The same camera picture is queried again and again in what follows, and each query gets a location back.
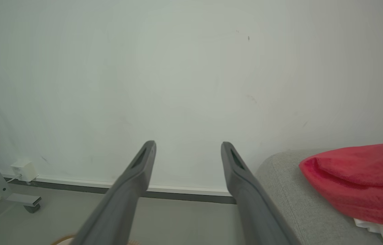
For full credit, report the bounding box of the white and black baseboard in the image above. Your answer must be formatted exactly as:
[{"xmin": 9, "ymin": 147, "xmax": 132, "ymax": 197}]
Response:
[{"xmin": 3, "ymin": 174, "xmax": 237, "ymax": 205}]

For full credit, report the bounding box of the grey fabric sofa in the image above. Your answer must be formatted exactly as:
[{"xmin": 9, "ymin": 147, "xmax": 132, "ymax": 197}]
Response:
[{"xmin": 255, "ymin": 149, "xmax": 383, "ymax": 245}]

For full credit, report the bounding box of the white perforated laundry basket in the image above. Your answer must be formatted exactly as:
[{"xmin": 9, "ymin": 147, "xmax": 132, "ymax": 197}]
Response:
[{"xmin": 51, "ymin": 234, "xmax": 141, "ymax": 245}]

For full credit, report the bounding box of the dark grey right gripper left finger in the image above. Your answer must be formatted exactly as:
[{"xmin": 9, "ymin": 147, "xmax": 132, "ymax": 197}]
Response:
[{"xmin": 71, "ymin": 141, "xmax": 157, "ymax": 245}]

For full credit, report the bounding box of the white wall socket box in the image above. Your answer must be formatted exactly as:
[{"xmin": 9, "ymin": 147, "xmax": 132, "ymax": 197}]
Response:
[{"xmin": 10, "ymin": 161, "xmax": 39, "ymax": 182}]

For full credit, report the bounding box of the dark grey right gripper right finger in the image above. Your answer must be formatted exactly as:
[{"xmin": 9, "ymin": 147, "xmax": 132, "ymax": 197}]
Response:
[{"xmin": 221, "ymin": 142, "xmax": 302, "ymax": 245}]

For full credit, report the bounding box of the red clothing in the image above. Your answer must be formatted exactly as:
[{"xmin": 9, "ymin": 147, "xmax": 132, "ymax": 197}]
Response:
[{"xmin": 299, "ymin": 139, "xmax": 383, "ymax": 227}]

